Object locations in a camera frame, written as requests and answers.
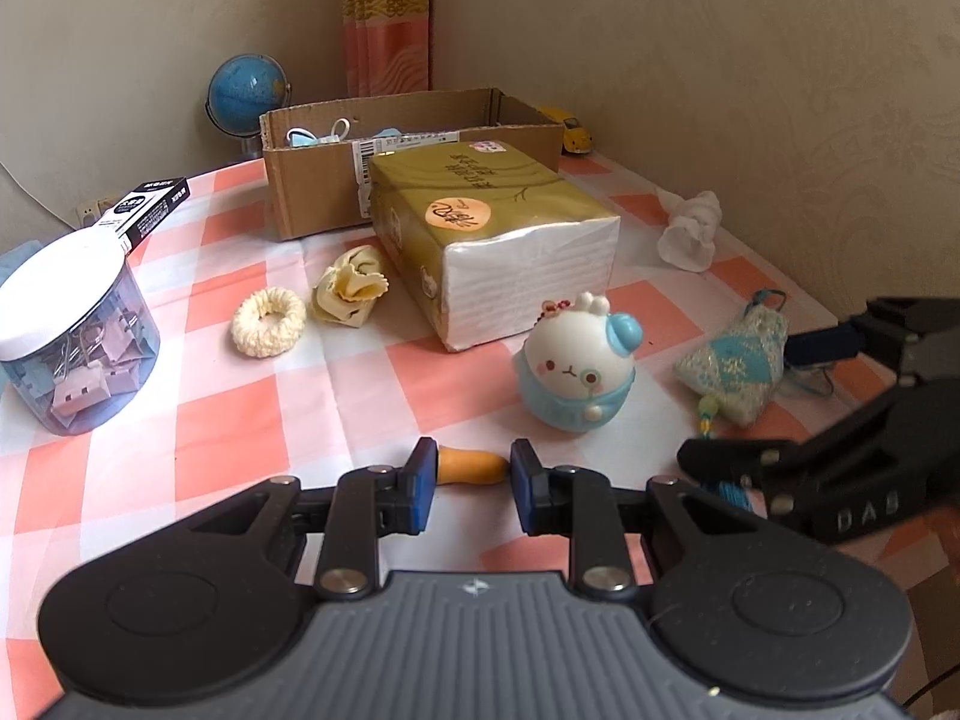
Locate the small orange soft toy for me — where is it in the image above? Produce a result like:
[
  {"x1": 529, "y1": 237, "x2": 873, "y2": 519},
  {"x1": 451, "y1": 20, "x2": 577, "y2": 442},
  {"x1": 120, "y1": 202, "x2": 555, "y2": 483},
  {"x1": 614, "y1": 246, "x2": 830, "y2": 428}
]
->
[{"x1": 436, "y1": 445, "x2": 509, "y2": 486}]

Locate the blue embroidered sachet pouch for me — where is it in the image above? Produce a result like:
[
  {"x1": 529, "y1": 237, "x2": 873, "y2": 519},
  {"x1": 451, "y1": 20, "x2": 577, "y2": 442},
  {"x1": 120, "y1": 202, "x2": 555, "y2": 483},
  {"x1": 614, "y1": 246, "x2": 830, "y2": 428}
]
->
[{"x1": 672, "y1": 288, "x2": 835, "y2": 440}]

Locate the white blue bunny toy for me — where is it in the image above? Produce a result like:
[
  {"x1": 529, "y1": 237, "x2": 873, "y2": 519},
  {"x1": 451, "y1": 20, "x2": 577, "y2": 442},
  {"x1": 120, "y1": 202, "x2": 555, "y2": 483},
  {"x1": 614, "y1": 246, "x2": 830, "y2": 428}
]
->
[{"x1": 512, "y1": 291, "x2": 644, "y2": 434}]

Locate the pink checkered tablecloth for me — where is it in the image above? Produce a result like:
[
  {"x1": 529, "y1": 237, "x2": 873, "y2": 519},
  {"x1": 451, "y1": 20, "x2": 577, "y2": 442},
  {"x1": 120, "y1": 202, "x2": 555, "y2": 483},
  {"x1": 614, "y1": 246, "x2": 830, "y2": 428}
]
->
[{"x1": 2, "y1": 156, "x2": 833, "y2": 718}]

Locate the crumpled white tissue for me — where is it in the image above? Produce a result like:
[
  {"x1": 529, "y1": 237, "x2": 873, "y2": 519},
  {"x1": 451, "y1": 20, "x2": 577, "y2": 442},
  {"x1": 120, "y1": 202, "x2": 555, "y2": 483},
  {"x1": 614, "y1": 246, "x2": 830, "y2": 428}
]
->
[{"x1": 658, "y1": 188, "x2": 722, "y2": 273}]

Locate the cream hair scrunchie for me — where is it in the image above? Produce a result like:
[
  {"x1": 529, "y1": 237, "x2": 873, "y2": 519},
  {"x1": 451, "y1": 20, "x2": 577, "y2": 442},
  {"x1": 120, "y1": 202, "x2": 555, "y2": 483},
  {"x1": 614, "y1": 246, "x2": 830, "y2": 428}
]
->
[{"x1": 229, "y1": 286, "x2": 306, "y2": 359}]

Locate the gold tissue paper pack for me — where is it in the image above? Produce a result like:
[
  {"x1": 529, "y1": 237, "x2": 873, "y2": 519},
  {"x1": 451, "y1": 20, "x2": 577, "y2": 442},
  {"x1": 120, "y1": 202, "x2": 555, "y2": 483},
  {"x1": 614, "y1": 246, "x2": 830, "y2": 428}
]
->
[{"x1": 371, "y1": 149, "x2": 620, "y2": 351}]

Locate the yellow toy car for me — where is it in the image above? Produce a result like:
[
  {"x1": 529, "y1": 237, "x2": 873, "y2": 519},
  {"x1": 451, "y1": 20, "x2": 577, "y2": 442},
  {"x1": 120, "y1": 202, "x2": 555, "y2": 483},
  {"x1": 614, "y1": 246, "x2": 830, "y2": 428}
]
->
[{"x1": 537, "y1": 106, "x2": 594, "y2": 156}]

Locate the clear jar of binder clips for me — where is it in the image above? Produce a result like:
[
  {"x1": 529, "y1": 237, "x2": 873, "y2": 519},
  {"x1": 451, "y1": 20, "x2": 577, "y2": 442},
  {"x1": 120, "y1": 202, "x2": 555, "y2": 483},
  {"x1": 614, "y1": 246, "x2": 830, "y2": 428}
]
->
[{"x1": 2, "y1": 227, "x2": 160, "y2": 436}]

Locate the open cardboard box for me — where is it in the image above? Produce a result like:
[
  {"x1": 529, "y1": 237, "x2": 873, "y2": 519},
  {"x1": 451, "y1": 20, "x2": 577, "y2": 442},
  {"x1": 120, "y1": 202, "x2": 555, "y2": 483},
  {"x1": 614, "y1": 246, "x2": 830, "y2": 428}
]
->
[{"x1": 260, "y1": 88, "x2": 563, "y2": 241}]

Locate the black and white small box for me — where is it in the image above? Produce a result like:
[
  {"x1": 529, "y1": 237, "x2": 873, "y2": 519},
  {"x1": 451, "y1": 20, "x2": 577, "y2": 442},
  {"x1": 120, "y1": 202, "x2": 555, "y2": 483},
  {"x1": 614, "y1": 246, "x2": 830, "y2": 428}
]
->
[{"x1": 93, "y1": 177, "x2": 190, "y2": 254}]

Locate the blue mask inside box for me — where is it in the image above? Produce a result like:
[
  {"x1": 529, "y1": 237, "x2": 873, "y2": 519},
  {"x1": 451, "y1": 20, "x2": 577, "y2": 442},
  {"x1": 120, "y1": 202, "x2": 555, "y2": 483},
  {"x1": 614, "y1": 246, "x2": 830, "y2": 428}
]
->
[{"x1": 286, "y1": 117, "x2": 352, "y2": 148}]

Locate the blue desk globe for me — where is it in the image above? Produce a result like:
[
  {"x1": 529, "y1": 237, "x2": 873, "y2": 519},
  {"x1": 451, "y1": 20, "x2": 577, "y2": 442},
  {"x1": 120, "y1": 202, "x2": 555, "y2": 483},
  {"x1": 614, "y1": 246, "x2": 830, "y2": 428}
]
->
[{"x1": 205, "y1": 54, "x2": 291, "y2": 160}]

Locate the blue embroidered pillow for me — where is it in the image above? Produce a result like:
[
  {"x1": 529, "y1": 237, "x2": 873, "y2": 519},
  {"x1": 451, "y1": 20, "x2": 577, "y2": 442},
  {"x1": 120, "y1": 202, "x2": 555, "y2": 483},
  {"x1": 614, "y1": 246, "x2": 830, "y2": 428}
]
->
[{"x1": 0, "y1": 241, "x2": 43, "y2": 284}]

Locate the orange patterned curtain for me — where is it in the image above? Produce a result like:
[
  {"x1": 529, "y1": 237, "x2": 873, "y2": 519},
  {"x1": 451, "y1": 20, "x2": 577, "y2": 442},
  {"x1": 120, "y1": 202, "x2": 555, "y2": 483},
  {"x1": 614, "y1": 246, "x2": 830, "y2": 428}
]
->
[{"x1": 342, "y1": 0, "x2": 431, "y2": 98}]

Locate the white wall socket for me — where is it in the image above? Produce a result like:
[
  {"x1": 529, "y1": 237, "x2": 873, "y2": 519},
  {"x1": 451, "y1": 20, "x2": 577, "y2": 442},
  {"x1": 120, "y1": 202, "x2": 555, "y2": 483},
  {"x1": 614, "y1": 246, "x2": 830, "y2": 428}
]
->
[{"x1": 75, "y1": 197, "x2": 119, "y2": 227}]

